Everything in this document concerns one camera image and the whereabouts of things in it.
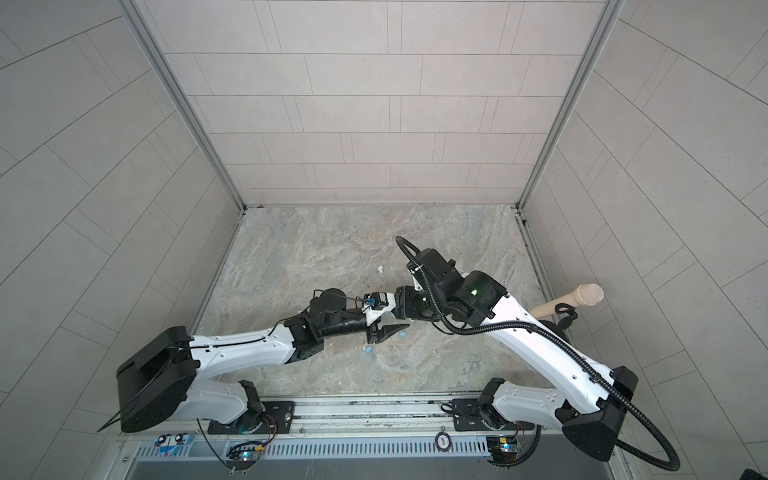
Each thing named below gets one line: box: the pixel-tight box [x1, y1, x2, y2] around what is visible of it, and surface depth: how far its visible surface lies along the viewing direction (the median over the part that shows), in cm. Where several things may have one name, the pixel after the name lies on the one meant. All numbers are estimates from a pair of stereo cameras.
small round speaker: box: [435, 431, 452, 452], surface depth 70 cm
